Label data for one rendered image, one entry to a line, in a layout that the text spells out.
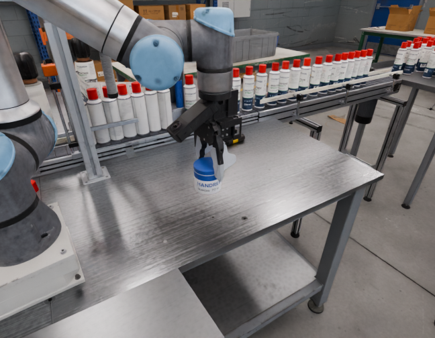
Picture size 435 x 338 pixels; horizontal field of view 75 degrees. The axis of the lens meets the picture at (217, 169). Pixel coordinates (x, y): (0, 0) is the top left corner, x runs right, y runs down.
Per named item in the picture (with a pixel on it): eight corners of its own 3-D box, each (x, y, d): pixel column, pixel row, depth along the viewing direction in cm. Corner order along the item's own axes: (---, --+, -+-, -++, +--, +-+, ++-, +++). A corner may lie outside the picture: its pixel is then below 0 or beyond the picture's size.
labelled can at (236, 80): (235, 110, 138) (237, 66, 127) (241, 113, 135) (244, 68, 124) (226, 112, 136) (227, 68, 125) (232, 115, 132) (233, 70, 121)
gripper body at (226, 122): (242, 141, 67) (244, 90, 61) (211, 150, 63) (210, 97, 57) (223, 129, 73) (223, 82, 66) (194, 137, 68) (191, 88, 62)
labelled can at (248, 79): (248, 107, 142) (250, 64, 131) (254, 110, 138) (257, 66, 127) (239, 109, 139) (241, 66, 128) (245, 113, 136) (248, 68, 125)
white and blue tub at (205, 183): (211, 176, 77) (211, 153, 74) (227, 189, 72) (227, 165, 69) (189, 184, 74) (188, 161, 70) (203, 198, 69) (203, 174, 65)
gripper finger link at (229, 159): (242, 177, 68) (236, 140, 66) (222, 185, 66) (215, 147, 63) (235, 175, 71) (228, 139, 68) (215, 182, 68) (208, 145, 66)
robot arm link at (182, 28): (123, 25, 46) (191, 25, 47) (133, 16, 55) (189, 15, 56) (131, 74, 51) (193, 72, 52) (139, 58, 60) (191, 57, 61)
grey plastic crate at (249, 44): (250, 50, 317) (251, 28, 305) (276, 55, 290) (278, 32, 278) (206, 56, 286) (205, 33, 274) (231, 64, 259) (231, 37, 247)
